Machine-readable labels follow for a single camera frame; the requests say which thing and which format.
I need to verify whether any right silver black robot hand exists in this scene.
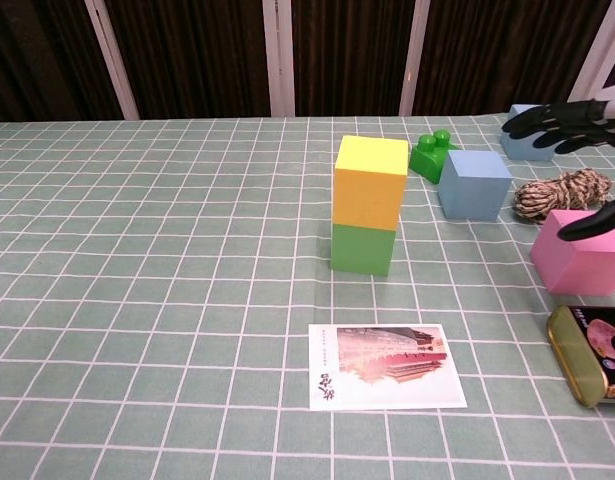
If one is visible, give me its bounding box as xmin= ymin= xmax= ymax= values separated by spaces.
xmin=500 ymin=83 xmax=615 ymax=242

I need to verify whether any light blue foam cube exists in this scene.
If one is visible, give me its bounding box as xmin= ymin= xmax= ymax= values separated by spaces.
xmin=437 ymin=149 xmax=513 ymax=222
xmin=499 ymin=103 xmax=557 ymax=162

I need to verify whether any pink foam cube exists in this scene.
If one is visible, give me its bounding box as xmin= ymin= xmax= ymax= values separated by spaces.
xmin=529 ymin=208 xmax=615 ymax=296

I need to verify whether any green studded toy brick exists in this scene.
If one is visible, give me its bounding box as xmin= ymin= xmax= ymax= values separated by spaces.
xmin=409 ymin=128 xmax=461 ymax=185

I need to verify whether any yellow foam cube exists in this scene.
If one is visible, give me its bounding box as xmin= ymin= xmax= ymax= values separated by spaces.
xmin=332 ymin=134 xmax=410 ymax=232

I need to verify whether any black gold meat tin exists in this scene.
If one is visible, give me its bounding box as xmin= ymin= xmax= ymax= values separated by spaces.
xmin=545 ymin=304 xmax=615 ymax=409

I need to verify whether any green foam cube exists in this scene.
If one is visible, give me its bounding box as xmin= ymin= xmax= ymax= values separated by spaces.
xmin=329 ymin=222 xmax=398 ymax=277

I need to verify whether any white picture postcard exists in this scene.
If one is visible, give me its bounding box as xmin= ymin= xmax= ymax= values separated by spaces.
xmin=307 ymin=323 xmax=468 ymax=412

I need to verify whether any dark brown curtain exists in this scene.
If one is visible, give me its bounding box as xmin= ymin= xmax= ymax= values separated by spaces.
xmin=0 ymin=0 xmax=615 ymax=124

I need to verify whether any green checked tablecloth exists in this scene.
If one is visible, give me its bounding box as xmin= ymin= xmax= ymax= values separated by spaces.
xmin=0 ymin=113 xmax=615 ymax=480

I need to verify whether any beige braided rope bundle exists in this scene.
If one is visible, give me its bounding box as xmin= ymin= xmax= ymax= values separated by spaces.
xmin=511 ymin=168 xmax=615 ymax=224

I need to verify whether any white frame post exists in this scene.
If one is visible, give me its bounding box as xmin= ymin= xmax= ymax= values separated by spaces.
xmin=569 ymin=0 xmax=615 ymax=104
xmin=262 ymin=0 xmax=296 ymax=118
xmin=84 ymin=0 xmax=141 ymax=121
xmin=399 ymin=0 xmax=431 ymax=117

